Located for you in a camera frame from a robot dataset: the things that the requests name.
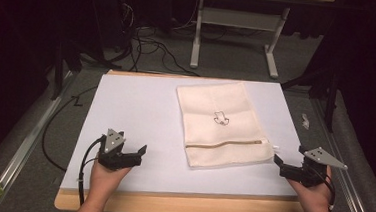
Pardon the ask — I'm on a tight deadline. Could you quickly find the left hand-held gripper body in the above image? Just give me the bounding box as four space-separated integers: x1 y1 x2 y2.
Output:
96 127 132 173

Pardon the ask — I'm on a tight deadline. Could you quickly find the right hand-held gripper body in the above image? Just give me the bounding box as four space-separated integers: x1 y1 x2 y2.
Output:
295 145 350 191

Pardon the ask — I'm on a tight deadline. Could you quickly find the person's right hand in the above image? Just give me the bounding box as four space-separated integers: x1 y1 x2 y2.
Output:
284 162 335 212

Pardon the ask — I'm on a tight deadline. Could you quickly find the person's left hand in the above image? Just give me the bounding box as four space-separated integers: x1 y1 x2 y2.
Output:
87 159 133 204

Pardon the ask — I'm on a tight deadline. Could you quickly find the white table mat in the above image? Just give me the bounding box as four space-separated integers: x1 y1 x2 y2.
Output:
60 68 308 206

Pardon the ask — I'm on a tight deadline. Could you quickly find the small clear plastic scrap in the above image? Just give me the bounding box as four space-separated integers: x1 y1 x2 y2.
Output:
301 112 312 131

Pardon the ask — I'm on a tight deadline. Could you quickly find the black metal stand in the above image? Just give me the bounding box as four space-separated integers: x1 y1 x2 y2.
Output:
49 38 85 103
278 63 343 135

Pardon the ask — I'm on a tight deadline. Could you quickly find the cream zippered mesh laundry bag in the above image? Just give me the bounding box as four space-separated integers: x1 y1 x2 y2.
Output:
170 77 285 174

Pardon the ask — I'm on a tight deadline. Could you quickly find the black computer tower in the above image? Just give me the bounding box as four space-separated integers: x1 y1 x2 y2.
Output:
114 0 138 51

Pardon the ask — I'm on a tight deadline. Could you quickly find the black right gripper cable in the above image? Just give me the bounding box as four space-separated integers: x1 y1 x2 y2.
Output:
315 168 339 212

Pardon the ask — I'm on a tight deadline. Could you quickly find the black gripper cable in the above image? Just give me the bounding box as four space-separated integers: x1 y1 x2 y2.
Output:
75 134 107 208
315 168 339 212

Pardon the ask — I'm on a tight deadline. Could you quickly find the metal floor rail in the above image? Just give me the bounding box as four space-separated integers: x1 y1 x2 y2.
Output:
304 97 376 212
0 65 76 212

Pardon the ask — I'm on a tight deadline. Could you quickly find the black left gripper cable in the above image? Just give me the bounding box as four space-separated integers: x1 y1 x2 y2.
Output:
75 134 107 208

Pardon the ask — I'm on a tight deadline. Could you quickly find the black cable on floor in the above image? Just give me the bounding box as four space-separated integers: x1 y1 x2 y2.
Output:
39 82 99 175

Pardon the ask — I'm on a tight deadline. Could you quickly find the tangle of black cables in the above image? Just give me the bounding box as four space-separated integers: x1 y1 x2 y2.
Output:
111 0 207 79

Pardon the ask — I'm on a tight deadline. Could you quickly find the white metal table frame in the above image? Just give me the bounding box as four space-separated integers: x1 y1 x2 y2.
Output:
188 0 291 81

